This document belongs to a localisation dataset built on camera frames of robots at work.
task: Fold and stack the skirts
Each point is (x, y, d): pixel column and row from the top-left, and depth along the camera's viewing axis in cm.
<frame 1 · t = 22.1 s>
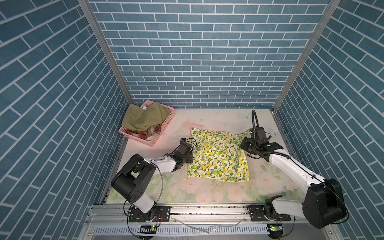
left hand: (190, 155, 95), fingers open
right hand: (240, 142, 87), fingers closed
pink perforated plastic basket: (151, 143, 98), point 4 cm above the table
lemon print skirt: (219, 156, 96), on the table
olive green skirt: (136, 118, 110), point 6 cm above the table
red patterned skirt: (146, 135, 98), point 8 cm above the table

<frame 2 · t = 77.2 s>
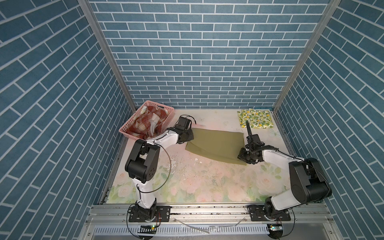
left hand: (191, 135, 98), fingers closed
right hand: (238, 155, 93), fingers open
lemon print skirt: (258, 119, 115), point 3 cm above the table
olive green skirt: (225, 145, 101), on the table
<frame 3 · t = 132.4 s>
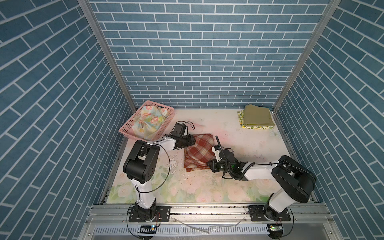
left hand: (193, 140, 98), fingers open
right hand: (205, 162, 89), fingers closed
olive green skirt: (254, 116, 117), point 3 cm above the table
red patterned skirt: (197, 156, 93), point 4 cm above the table
pastel floral skirt: (149, 120, 112), point 3 cm above the table
the other named things where they were.

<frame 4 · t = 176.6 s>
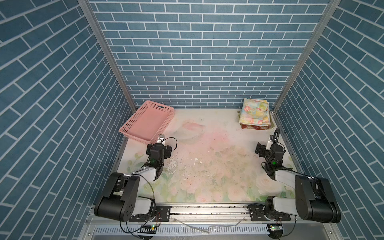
left hand: (160, 143, 92), fingers open
right hand: (266, 142, 91), fingers open
red patterned skirt: (263, 127, 107), point 5 cm above the table
pastel floral skirt: (255, 112, 110), point 9 cm above the table
